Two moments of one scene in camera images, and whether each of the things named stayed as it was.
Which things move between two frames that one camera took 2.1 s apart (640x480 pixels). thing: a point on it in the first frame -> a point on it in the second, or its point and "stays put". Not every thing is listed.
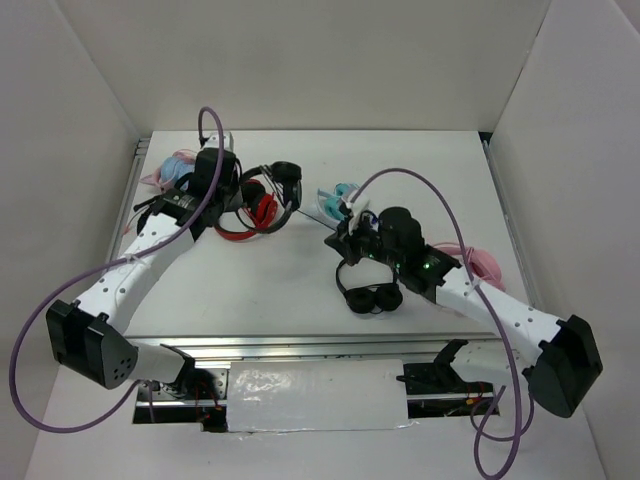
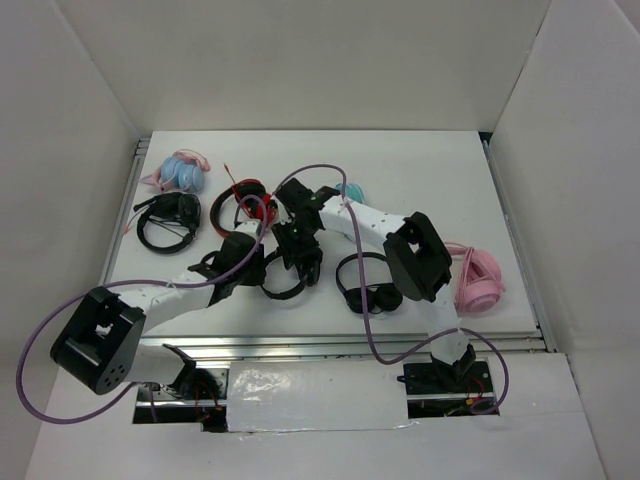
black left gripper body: [231, 199] -> [253, 272]
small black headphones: [372, 299] stays put
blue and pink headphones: [171, 170] stays put
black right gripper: [344, 245] -> [292, 248]
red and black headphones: [257, 213] stays put
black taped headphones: [287, 178] -> [286, 294]
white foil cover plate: [317, 395] stays put
